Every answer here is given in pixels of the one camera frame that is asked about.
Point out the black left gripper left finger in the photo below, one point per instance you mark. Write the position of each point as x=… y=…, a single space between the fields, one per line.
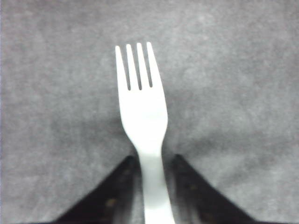
x=109 y=203

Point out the white plastic fork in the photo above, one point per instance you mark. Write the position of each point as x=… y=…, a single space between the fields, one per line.
x=144 y=118

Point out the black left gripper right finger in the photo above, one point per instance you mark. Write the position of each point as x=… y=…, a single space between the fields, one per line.
x=199 y=202

